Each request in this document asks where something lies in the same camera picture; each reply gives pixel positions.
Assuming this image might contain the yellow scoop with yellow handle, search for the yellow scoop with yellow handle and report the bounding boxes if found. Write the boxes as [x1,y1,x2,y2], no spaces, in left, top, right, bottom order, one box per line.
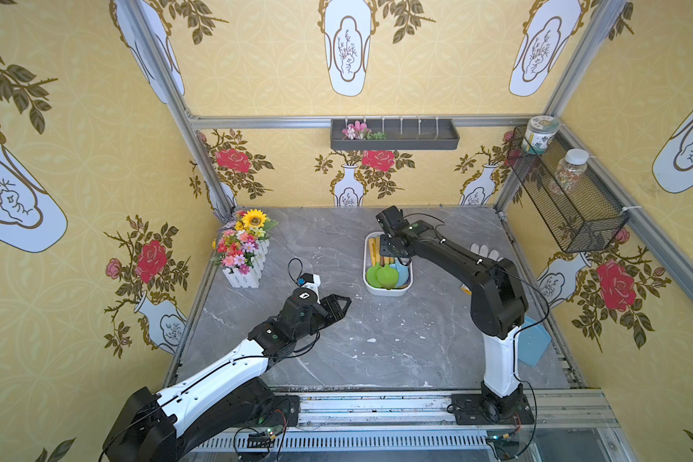
[368,237,379,267]

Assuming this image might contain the light blue shovel pale handle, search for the light blue shovel pale handle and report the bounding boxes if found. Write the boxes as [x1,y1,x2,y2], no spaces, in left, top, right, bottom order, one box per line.
[393,262,410,288]

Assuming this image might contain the green shovel yellow handle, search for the green shovel yellow handle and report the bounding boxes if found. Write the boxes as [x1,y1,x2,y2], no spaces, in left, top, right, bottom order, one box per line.
[366,265,382,289]

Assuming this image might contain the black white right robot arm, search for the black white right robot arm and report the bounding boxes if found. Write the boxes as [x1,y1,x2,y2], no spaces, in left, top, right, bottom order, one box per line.
[377,206,529,419]

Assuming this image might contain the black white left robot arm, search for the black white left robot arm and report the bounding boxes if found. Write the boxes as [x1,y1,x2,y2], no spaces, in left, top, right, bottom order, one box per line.
[100,288,352,461]

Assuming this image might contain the white plastic storage box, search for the white plastic storage box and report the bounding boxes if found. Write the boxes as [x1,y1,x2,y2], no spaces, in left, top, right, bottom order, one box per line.
[362,232,414,298]

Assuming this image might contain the white knitted work glove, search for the white knitted work glove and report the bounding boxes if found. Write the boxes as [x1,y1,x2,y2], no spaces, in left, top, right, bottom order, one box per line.
[470,244,502,264]

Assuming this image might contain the artificial flowers in white fence pot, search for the artificial flowers in white fence pot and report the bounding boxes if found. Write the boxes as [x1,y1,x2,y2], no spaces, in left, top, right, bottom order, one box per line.
[211,209,278,289]

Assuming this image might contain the small pink flowers on shelf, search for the small pink flowers on shelf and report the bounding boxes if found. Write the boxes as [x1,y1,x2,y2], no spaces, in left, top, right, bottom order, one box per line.
[342,121,386,141]

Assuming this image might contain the jar with patterned label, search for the jar with patterned label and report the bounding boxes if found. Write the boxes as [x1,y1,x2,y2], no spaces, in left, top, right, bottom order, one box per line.
[521,115,560,155]

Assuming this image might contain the clear jar with white lid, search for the clear jar with white lid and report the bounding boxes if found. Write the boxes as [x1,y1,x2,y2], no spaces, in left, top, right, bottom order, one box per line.
[554,148,589,193]

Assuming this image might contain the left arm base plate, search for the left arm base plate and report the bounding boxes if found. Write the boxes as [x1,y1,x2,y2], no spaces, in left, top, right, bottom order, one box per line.
[253,395,300,427]

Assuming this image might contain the dark grey wall shelf tray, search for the dark grey wall shelf tray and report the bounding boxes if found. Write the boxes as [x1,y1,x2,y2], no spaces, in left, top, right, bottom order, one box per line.
[330,117,460,151]

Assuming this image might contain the left circuit board with wires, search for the left circuit board with wires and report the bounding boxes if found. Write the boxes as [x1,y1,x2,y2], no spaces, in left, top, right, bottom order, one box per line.
[232,425,286,452]

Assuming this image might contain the circuit board with wires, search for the circuit board with wires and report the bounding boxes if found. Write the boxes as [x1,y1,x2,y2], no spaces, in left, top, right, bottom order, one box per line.
[232,425,286,452]
[484,432,520,461]

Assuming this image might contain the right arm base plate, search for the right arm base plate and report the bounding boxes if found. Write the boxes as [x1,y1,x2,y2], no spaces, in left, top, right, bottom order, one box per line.
[446,393,535,425]

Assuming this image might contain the black wire mesh basket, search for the black wire mesh basket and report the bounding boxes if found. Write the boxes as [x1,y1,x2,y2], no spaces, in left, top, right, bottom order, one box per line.
[507,127,629,253]

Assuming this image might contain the right circuit board with wires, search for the right circuit board with wires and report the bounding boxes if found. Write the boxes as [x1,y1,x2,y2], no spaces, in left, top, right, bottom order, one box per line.
[484,432,520,461]

